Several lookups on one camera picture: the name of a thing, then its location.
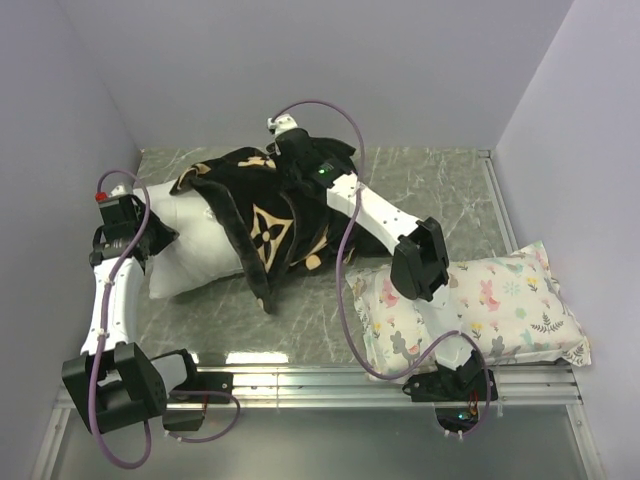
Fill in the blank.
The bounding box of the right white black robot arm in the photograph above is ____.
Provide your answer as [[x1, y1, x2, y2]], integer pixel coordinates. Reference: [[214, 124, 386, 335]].
[[267, 115, 488, 400]]

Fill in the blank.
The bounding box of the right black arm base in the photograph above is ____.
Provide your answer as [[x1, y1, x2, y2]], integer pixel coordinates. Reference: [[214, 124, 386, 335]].
[[402, 370, 498, 438]]

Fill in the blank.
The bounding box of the black pillowcase with tan flowers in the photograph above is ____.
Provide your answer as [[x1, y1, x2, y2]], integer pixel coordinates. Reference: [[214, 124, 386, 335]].
[[168, 135, 396, 316]]

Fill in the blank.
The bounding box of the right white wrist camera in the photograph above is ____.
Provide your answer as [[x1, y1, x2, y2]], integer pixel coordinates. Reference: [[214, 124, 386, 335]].
[[266, 113, 299, 138]]

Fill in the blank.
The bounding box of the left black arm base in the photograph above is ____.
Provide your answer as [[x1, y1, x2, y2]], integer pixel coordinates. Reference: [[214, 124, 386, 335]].
[[161, 371, 237, 434]]

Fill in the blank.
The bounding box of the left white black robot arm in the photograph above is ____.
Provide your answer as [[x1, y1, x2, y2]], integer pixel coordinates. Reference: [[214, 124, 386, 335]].
[[62, 192, 202, 434]]

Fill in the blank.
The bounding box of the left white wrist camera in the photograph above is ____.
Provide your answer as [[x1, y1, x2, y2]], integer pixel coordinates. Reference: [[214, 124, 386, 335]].
[[95, 184, 129, 203]]

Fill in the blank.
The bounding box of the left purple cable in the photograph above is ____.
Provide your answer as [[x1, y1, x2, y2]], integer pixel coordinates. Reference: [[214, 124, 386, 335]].
[[86, 169, 242, 470]]

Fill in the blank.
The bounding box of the aluminium mounting rail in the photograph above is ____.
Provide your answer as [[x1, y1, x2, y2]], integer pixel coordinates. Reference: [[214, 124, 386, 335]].
[[199, 364, 582, 408]]

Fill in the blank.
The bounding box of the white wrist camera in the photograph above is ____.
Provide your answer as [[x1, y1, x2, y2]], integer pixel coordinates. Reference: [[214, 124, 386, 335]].
[[266, 113, 299, 138], [95, 184, 129, 203]]

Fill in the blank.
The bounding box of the white floral printed pillow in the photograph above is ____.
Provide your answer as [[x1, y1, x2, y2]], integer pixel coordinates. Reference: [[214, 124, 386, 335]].
[[346, 242, 591, 375]]

